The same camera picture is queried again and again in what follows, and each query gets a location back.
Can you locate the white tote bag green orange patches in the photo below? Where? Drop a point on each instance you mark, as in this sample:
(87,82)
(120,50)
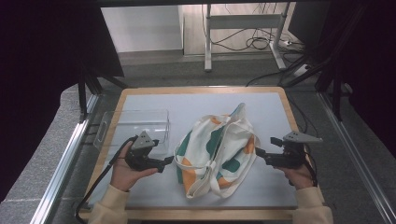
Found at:
(214,149)

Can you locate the white metal desk frame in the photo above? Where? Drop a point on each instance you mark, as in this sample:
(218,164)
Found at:
(243,21)

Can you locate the dark curtain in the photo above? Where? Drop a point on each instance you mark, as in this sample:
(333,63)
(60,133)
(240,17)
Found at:
(373,62)
(37,62)

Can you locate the white power strip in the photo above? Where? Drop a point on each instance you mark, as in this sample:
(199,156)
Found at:
(301,70)

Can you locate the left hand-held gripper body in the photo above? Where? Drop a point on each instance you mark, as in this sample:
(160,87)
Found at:
(140,155)

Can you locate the aluminium rail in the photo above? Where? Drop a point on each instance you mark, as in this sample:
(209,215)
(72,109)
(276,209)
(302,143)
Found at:
(62,168)
(358,161)

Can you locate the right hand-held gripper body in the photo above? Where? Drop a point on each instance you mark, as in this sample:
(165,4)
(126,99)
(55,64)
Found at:
(289,158)

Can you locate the clear plastic container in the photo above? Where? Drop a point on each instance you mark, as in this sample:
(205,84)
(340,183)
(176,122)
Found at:
(137,124)

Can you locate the person's right hand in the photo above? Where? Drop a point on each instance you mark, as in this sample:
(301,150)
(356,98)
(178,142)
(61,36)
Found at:
(299,177)

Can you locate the white cabinet panel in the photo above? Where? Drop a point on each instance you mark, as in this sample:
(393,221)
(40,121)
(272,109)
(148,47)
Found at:
(140,28)

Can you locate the black metal stand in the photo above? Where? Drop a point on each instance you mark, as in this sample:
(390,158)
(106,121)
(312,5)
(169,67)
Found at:
(82,96)
(336,93)

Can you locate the person's left hand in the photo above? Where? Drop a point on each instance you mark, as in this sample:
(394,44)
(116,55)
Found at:
(121,174)

